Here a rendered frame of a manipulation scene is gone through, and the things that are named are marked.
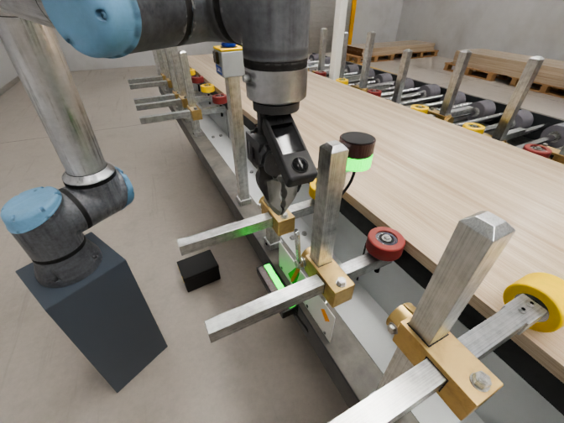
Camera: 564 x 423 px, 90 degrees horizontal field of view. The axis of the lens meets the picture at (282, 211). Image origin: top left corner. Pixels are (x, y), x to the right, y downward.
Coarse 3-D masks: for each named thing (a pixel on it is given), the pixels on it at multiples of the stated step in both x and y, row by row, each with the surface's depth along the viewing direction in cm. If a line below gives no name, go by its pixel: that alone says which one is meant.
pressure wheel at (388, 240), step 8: (368, 232) 64; (376, 232) 64; (384, 232) 64; (392, 232) 64; (368, 240) 62; (376, 240) 62; (384, 240) 62; (392, 240) 62; (400, 240) 62; (368, 248) 63; (376, 248) 61; (384, 248) 60; (392, 248) 60; (400, 248) 60; (376, 256) 62; (384, 256) 61; (392, 256) 60; (376, 272) 69
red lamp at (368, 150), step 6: (348, 144) 46; (354, 144) 46; (372, 144) 46; (354, 150) 46; (360, 150) 46; (366, 150) 46; (372, 150) 47; (348, 156) 47; (354, 156) 47; (360, 156) 46; (366, 156) 47
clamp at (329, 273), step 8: (304, 256) 65; (312, 264) 61; (328, 264) 61; (336, 264) 61; (312, 272) 62; (320, 272) 59; (328, 272) 59; (336, 272) 59; (344, 272) 59; (328, 280) 58; (336, 280) 58; (328, 288) 57; (336, 288) 56; (344, 288) 56; (352, 288) 57; (328, 296) 58; (336, 296) 56; (344, 296) 58; (336, 304) 58
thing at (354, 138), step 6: (348, 132) 49; (354, 132) 49; (360, 132) 49; (342, 138) 47; (348, 138) 47; (354, 138) 47; (360, 138) 47; (366, 138) 47; (372, 138) 47; (360, 144) 46; (366, 144) 46; (354, 174) 52; (348, 186) 53; (342, 192) 54
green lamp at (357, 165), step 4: (372, 156) 48; (348, 160) 47; (352, 160) 47; (356, 160) 47; (360, 160) 47; (364, 160) 47; (368, 160) 48; (348, 164) 48; (352, 164) 48; (356, 164) 47; (360, 164) 47; (364, 164) 48; (368, 164) 48; (348, 168) 48; (352, 168) 48; (356, 168) 48; (360, 168) 48; (364, 168) 48; (368, 168) 49
